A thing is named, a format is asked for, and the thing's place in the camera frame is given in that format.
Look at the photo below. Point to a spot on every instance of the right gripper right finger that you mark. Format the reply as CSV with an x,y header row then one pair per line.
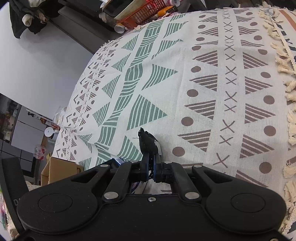
x,y
180,180

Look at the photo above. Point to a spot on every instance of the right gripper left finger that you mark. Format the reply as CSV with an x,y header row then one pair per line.
x,y
124,176

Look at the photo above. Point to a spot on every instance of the blue printed packet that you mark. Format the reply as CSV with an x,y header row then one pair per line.
x,y
118,161

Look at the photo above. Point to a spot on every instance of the cardboard box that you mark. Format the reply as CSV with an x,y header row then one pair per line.
x,y
57,169

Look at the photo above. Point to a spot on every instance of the white kettle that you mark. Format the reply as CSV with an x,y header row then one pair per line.
x,y
51,133

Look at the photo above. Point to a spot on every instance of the white red plastic bag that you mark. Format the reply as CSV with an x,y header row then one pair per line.
x,y
39,152

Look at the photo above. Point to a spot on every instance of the patterned white blanket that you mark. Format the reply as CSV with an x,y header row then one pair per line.
x,y
214,87

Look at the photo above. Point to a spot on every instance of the red plastic basket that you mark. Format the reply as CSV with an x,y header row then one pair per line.
x,y
142,15

